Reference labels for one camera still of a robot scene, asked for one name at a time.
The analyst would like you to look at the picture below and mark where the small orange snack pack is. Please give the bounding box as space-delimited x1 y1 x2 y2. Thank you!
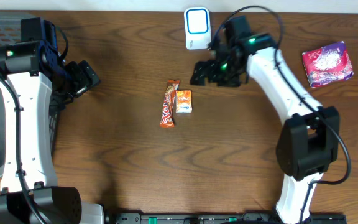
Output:
176 90 193 114

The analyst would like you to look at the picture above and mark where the orange chocolate bar wrapper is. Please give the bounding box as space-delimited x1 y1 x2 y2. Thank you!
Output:
160 80 180 128

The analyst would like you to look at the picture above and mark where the red purple noodle packet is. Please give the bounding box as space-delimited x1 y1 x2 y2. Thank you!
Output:
302 41 354 88

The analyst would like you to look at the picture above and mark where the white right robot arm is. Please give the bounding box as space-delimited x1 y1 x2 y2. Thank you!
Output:
190 16 339 223

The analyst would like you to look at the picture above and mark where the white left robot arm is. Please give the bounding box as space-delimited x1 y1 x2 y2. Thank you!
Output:
0 17 110 224

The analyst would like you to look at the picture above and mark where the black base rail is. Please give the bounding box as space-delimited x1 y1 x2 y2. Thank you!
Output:
104 212 347 224

